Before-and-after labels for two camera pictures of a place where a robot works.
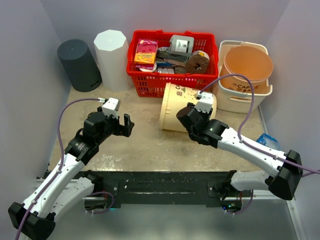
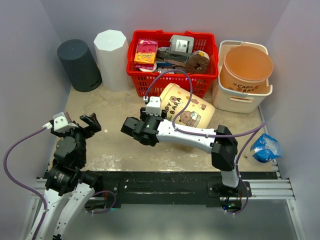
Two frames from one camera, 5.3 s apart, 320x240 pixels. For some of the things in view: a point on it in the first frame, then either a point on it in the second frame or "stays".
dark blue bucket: x=80 y=65 stays
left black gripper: x=120 y=126 -> x=81 y=127
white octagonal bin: x=113 y=52 stays
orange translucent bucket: x=174 y=98 stays
